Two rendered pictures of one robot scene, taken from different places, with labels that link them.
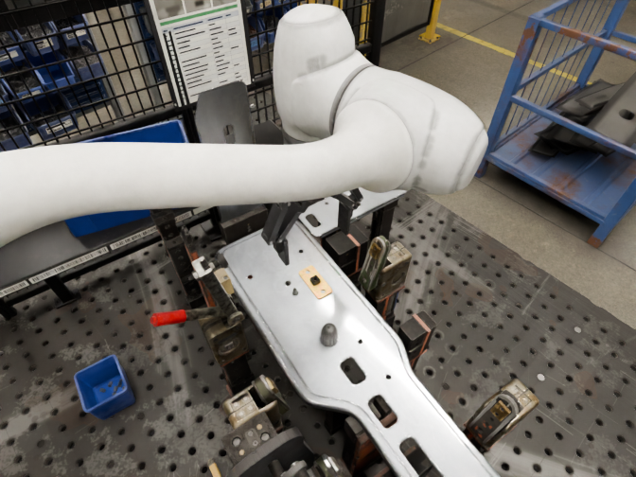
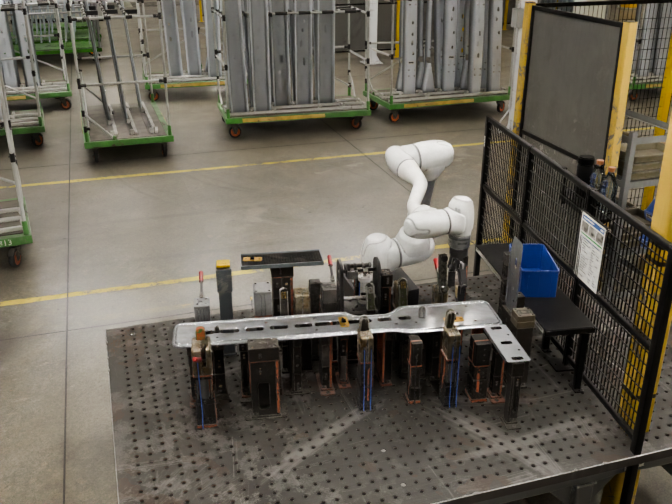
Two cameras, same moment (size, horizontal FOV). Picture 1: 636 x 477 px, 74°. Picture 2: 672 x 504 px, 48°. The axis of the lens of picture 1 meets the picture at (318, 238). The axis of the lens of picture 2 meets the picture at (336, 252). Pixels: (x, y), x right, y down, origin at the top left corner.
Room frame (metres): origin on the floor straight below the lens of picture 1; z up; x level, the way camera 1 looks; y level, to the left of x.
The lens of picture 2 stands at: (1.24, -2.76, 2.56)
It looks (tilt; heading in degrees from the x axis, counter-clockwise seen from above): 24 degrees down; 115
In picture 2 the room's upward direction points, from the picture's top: straight up
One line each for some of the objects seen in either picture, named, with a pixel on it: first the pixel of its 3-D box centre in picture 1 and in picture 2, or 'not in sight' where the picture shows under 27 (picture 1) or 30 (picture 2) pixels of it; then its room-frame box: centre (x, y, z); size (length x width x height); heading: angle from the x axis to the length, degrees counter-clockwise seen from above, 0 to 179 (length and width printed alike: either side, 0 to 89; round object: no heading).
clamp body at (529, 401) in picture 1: (482, 432); (364, 369); (0.25, -0.32, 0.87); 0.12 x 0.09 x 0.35; 123
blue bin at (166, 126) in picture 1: (128, 176); (531, 269); (0.75, 0.44, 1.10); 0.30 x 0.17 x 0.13; 114
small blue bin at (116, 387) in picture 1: (107, 389); not in sight; (0.38, 0.51, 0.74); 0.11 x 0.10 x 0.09; 33
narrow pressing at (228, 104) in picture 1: (232, 160); (513, 275); (0.72, 0.18, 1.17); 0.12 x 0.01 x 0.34; 123
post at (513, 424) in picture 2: (380, 223); (513, 391); (0.83, -0.18, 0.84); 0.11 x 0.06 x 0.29; 123
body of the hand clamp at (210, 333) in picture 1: (233, 359); (438, 321); (0.40, 0.19, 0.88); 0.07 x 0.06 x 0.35; 123
